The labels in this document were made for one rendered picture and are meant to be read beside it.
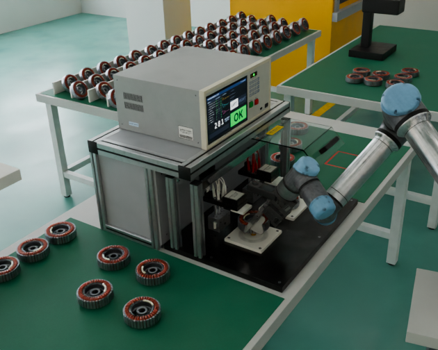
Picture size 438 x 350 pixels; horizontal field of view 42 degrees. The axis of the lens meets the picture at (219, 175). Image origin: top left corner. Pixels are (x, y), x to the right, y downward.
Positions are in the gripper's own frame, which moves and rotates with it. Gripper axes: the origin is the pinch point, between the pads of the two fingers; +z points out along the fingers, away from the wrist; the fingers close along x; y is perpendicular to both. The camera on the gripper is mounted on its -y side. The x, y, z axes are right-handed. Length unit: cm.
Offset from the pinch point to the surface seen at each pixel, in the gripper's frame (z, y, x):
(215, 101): -29.5, -34.2, -1.4
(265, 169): -3.2, -11.3, 23.3
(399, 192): 20, 38, 113
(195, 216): -2.6, -14.1, -19.3
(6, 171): -8, -57, -62
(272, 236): 0.6, 8.2, 2.2
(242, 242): 4.3, 2.4, -6.3
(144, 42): 197, -229, 300
